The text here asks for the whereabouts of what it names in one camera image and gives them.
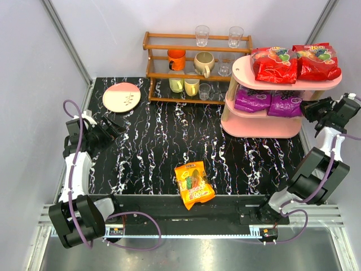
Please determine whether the pale green mug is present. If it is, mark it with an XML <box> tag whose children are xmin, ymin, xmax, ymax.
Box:
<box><xmin>169</xmin><ymin>78</ymin><xmax>184</xmax><ymax>93</ymax></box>

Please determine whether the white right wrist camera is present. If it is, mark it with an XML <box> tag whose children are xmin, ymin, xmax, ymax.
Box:
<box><xmin>336</xmin><ymin>93</ymin><xmax>360</xmax><ymax>108</ymax></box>

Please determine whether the clear glass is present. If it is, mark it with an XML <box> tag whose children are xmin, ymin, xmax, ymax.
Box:
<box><xmin>228</xmin><ymin>26</ymin><xmax>244</xmax><ymax>49</ymax></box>
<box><xmin>195</xmin><ymin>25</ymin><xmax>210</xmax><ymax>47</ymax></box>

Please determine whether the orange mug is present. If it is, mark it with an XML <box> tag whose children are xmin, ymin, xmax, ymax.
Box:
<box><xmin>168</xmin><ymin>49</ymin><xmax>186</xmax><ymax>71</ymax></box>

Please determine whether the orange candy bag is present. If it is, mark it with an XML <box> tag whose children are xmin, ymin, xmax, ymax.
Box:
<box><xmin>174</xmin><ymin>161</ymin><xmax>215</xmax><ymax>210</ymax></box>

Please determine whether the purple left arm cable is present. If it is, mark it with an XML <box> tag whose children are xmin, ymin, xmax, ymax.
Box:
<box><xmin>62</xmin><ymin>99</ymin><xmax>162</xmax><ymax>251</ymax></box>

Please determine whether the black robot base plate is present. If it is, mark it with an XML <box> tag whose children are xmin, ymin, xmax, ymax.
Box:
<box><xmin>89</xmin><ymin>194</ymin><xmax>290</xmax><ymax>226</ymax></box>

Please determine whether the brown wooden cup rack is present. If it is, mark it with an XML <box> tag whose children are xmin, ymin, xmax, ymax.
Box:
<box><xmin>143</xmin><ymin>32</ymin><xmax>253</xmax><ymax>104</ymax></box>

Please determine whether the pink three-tier shelf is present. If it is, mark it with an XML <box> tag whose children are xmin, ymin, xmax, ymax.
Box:
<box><xmin>221</xmin><ymin>55</ymin><xmax>342</xmax><ymax>138</ymax></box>

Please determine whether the clear glass bottom shelf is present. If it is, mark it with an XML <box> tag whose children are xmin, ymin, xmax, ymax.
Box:
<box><xmin>199</xmin><ymin>83</ymin><xmax>211</xmax><ymax>100</ymax></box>

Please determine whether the beige round mug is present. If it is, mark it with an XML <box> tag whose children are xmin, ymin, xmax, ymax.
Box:
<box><xmin>193</xmin><ymin>51</ymin><xmax>215</xmax><ymax>78</ymax></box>

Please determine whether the purple candy bag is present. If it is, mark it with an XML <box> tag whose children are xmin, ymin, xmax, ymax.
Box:
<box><xmin>234</xmin><ymin>86</ymin><xmax>272</xmax><ymax>113</ymax></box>
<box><xmin>267</xmin><ymin>90</ymin><xmax>304</xmax><ymax>118</ymax></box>

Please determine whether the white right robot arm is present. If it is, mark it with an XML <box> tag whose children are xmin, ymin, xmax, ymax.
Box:
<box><xmin>257</xmin><ymin>93</ymin><xmax>360</xmax><ymax>223</ymax></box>

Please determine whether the red candy bag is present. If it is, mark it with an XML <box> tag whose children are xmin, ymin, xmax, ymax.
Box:
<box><xmin>250</xmin><ymin>46</ymin><xmax>297</xmax><ymax>84</ymax></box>
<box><xmin>292</xmin><ymin>42</ymin><xmax>342</xmax><ymax>81</ymax></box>

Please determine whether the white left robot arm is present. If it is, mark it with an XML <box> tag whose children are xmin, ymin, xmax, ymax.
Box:
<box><xmin>49</xmin><ymin>112</ymin><xmax>125</xmax><ymax>248</ymax></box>

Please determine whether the clear glass top left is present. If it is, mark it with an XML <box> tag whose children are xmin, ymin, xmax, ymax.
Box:
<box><xmin>195</xmin><ymin>25</ymin><xmax>210</xmax><ymax>47</ymax></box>

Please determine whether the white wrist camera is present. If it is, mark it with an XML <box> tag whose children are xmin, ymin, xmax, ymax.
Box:
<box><xmin>336</xmin><ymin>93</ymin><xmax>360</xmax><ymax>108</ymax></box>
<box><xmin>81</xmin><ymin>110</ymin><xmax>96</xmax><ymax>125</ymax></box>

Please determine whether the clear glass middle shelf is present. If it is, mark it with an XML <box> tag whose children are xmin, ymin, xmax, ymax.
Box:
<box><xmin>218</xmin><ymin>52</ymin><xmax>235</xmax><ymax>77</ymax></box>

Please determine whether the clear glass shelf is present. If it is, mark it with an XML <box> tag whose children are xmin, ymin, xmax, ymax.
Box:
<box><xmin>218</xmin><ymin>52</ymin><xmax>235</xmax><ymax>77</ymax></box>
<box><xmin>199</xmin><ymin>83</ymin><xmax>211</xmax><ymax>100</ymax></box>

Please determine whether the clear glass top right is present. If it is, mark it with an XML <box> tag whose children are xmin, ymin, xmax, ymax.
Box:
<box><xmin>228</xmin><ymin>26</ymin><xmax>244</xmax><ymax>49</ymax></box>

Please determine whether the cream yellow mug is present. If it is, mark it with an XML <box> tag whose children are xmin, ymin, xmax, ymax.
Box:
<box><xmin>184</xmin><ymin>78</ymin><xmax>200</xmax><ymax>97</ymax></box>

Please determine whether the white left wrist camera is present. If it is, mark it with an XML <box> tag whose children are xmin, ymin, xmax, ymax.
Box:
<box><xmin>81</xmin><ymin>110</ymin><xmax>96</xmax><ymax>125</ymax></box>

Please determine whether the pink and cream plate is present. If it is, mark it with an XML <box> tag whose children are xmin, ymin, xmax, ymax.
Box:
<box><xmin>102</xmin><ymin>82</ymin><xmax>141</xmax><ymax>113</ymax></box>

